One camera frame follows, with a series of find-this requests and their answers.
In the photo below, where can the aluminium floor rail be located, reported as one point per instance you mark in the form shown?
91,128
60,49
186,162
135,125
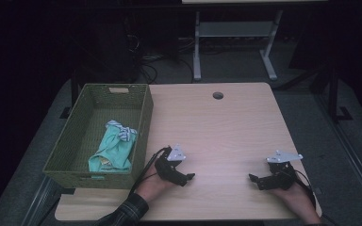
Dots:
39,201
355,163

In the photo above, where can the person's right hand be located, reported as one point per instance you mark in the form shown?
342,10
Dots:
301,202

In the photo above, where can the black metal stand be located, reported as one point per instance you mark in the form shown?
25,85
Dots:
334,94

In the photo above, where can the person's left hand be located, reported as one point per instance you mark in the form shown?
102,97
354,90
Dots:
152,186

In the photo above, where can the mint green garment striped collar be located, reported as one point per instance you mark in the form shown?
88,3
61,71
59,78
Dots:
114,150

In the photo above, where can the green woven basket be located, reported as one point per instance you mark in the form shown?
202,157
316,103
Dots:
85,135

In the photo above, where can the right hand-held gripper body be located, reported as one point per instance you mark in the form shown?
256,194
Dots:
281,179

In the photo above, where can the white metal frame table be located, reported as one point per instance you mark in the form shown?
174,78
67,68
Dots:
235,29

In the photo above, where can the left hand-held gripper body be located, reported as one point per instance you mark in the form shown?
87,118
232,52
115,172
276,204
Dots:
166,168

